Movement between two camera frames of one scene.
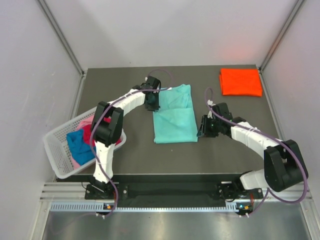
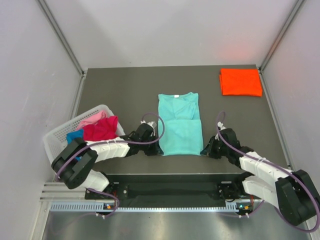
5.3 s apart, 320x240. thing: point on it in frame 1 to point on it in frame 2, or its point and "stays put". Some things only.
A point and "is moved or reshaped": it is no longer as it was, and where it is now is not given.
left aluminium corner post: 61,35 stays put
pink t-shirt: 86,122 stays put
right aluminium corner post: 291,17 stays put
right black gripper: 203,131 to 208,151
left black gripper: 155,106 to 156,150
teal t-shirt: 175,121 is moved or reshaped
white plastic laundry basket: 58,152 stays put
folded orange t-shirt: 241,82 stays put
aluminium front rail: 51,191 stays put
